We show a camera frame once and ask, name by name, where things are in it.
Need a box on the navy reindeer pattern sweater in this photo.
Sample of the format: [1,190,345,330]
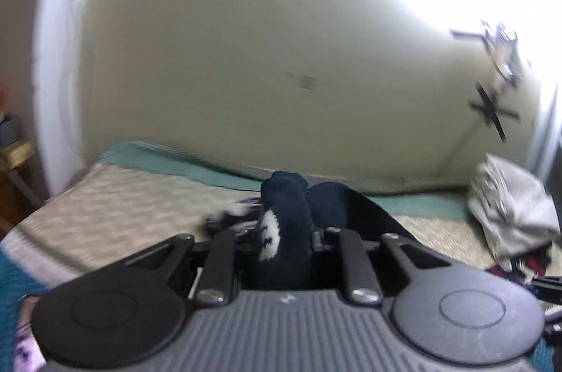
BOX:
[204,170,423,291]

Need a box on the grey folded clothes pile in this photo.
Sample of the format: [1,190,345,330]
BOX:
[468,153,560,260]

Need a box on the beige zigzag patterned bedsheet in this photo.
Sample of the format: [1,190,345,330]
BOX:
[1,164,494,286]

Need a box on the blue patterned cloth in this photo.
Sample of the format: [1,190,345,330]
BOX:
[0,252,48,372]

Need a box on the teal quilted mattress pad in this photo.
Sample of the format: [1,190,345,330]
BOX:
[97,141,471,223]

